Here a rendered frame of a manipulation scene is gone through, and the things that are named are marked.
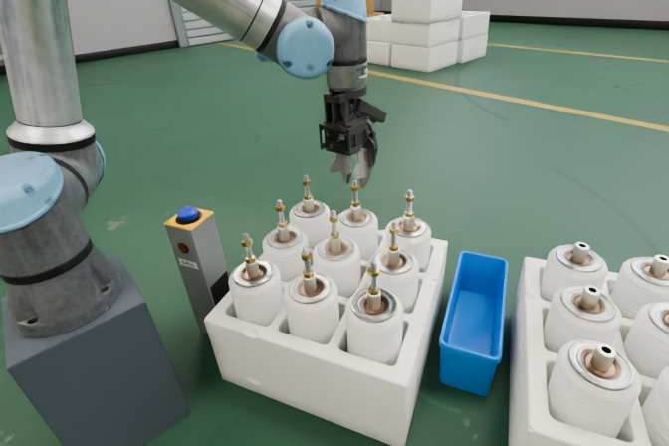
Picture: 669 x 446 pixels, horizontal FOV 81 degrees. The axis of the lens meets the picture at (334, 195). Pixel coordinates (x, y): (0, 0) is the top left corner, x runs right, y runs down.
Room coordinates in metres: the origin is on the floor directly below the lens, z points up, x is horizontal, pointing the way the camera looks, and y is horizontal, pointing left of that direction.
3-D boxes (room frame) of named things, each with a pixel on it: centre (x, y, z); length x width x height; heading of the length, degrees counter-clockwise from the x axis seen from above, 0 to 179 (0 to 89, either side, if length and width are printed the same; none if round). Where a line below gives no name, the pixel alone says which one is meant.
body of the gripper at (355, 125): (0.71, -0.03, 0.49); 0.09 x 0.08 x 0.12; 142
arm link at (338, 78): (0.72, -0.04, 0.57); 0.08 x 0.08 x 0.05
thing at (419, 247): (0.68, -0.15, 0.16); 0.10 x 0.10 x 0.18
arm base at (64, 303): (0.47, 0.43, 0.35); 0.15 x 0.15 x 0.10
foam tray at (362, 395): (0.62, 0.00, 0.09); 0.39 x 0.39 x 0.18; 65
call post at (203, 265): (0.67, 0.30, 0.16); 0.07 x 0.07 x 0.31; 65
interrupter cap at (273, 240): (0.67, 0.11, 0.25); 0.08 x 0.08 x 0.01
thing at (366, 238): (0.73, -0.05, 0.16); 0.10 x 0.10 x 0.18
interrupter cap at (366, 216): (0.73, -0.05, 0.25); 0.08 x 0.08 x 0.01
